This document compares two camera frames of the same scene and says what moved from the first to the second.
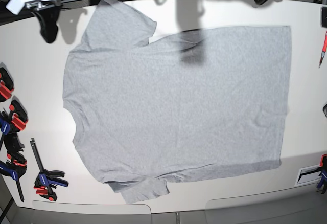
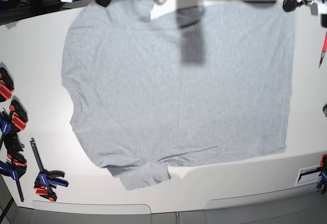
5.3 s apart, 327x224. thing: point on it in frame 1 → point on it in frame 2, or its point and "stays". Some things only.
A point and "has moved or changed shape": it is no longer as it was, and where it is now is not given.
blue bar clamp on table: (44, 182) stays
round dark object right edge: (325, 110) stays
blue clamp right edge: (323, 180) stays
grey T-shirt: (147, 109) has moved or changed shape
